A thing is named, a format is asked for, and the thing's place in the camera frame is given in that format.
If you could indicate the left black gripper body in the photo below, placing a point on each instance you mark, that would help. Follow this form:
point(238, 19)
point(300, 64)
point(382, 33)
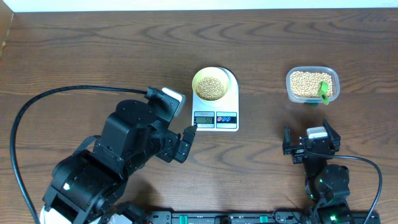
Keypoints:
point(167, 139)

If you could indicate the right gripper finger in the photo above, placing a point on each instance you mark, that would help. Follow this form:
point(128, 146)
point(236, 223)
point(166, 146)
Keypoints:
point(333, 137)
point(286, 144)

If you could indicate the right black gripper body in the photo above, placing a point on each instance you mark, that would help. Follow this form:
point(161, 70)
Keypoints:
point(313, 160)

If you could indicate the green plastic measuring scoop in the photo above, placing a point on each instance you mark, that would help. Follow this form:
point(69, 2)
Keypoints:
point(322, 93)

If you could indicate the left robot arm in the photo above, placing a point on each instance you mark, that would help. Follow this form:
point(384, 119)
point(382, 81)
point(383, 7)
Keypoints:
point(88, 183)

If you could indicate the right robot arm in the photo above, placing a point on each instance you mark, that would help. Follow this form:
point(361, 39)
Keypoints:
point(326, 184)

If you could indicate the white digital kitchen scale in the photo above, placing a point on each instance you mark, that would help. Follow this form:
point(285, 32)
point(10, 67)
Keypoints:
point(219, 115)

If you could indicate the soybeans in yellow bowl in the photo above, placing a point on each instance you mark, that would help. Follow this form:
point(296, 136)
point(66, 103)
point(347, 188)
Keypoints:
point(210, 89)

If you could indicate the yellow plastic bowl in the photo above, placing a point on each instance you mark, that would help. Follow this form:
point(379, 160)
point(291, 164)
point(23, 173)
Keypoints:
point(210, 72)

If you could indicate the pile of soybeans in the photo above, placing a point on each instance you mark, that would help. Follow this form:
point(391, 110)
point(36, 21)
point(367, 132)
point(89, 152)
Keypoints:
point(307, 84)

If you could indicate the clear plastic bean container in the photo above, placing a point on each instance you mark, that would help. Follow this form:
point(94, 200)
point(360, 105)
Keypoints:
point(335, 80)

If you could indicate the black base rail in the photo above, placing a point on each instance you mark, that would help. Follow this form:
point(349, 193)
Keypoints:
point(134, 214)

